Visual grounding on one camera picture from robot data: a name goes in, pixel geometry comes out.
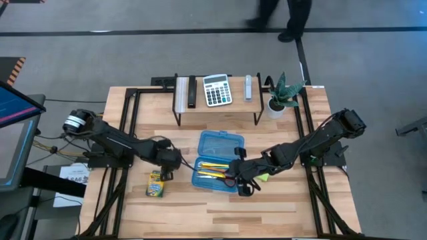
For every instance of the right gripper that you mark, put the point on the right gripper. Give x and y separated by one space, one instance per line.
248 168

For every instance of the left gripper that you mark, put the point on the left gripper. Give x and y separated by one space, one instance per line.
168 160

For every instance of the yellow crayon box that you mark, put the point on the yellow crayon box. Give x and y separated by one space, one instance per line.
155 186

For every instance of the green sticky note pad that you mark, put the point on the green sticky note pad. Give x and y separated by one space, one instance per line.
264 177

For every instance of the red and black scissors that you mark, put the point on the red and black scissors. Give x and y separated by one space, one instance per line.
230 183

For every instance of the blue translucent pencil case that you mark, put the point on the blue translucent pencil case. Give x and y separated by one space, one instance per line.
217 146

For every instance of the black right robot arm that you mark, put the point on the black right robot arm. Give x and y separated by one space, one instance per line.
320 140

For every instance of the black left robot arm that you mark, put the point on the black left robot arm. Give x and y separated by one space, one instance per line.
113 140

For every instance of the clear plastic ruler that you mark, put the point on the clear plastic ruler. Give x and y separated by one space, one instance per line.
181 95

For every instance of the wooden shelf riser black legs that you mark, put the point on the wooden shelf riser black legs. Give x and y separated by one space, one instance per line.
238 106

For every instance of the black stapler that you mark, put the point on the black stapler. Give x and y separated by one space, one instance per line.
192 93

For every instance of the white paper sheet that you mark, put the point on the white paper sheet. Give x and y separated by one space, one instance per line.
75 171

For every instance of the black power strip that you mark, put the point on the black power strip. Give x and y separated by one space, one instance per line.
160 81

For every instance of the white desk calculator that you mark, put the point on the white desk calculator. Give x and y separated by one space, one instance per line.
217 92

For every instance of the grey stapler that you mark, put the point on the grey stapler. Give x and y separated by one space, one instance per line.
247 89

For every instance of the snake plant in white pot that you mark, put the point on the snake plant in white pot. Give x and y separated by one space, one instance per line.
282 93

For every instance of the black support beam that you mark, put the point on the black support beam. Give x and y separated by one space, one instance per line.
53 182

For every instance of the white label sticker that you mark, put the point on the white label sticker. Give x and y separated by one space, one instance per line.
318 87

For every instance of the monitor with blue screen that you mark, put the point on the monitor with blue screen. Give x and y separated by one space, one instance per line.
13 106

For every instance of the grey metal stand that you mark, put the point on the grey metal stand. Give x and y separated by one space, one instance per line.
415 126

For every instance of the person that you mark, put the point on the person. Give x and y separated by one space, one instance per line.
298 16

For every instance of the black orange striped mat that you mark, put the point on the black orange striped mat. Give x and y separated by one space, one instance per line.
8 68

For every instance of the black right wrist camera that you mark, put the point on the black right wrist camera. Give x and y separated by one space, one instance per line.
240 152

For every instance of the black aluminium table frame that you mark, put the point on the black aluminium table frame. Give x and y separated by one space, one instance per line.
130 92

